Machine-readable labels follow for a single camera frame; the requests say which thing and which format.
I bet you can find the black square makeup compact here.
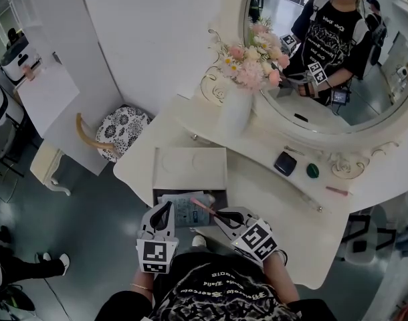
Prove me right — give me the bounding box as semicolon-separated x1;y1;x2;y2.
273;150;298;178

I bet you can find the slim pink makeup pencil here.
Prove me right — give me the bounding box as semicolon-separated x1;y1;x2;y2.
189;196;222;217

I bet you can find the white vase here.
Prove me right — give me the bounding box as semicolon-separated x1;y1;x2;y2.
218;84;256;137

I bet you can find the white machine with black panel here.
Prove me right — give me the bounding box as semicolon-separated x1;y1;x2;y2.
0;33;43;87

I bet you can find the white oval framed mirror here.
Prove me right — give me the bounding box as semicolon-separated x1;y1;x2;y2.
239;0;408;148

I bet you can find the white makeup box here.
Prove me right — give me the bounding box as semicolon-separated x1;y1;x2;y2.
152;146;229;229

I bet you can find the black metal frame chair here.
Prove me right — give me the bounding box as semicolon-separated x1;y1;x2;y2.
0;74;36;179

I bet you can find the floral cushion wooden chair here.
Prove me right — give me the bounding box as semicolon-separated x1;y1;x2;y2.
76;104;154;164

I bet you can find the person's left forearm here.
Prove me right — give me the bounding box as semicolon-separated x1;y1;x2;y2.
128;265;155;294

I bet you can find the thin pink makeup brush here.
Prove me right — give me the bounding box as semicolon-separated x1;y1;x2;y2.
324;185;354;197

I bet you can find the black frame stool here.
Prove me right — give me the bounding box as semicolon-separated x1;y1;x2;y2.
340;208;398;265

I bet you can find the person's black printed shirt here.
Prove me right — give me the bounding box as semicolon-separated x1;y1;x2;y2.
94;249;327;321

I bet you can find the small white curved-leg table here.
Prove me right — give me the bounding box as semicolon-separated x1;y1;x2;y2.
29;140;73;197

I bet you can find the printed paper packet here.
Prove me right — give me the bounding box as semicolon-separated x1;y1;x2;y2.
157;191;217;229

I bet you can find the clear makeup tube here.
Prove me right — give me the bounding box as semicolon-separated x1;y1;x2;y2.
298;192;324;213

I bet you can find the black and green bag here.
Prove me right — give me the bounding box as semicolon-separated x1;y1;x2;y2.
0;282;37;321

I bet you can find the person's right forearm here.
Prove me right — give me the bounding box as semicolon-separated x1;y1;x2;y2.
261;251;301;304

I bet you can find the pink and white flower bouquet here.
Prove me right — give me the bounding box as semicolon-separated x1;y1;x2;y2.
219;17;292;95

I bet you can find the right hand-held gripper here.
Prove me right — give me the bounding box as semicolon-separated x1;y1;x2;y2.
214;206;280;264

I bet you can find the white side cabinet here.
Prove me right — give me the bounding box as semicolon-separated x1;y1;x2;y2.
16;64;82;140

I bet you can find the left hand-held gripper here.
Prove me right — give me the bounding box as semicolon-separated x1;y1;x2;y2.
135;201;179;276

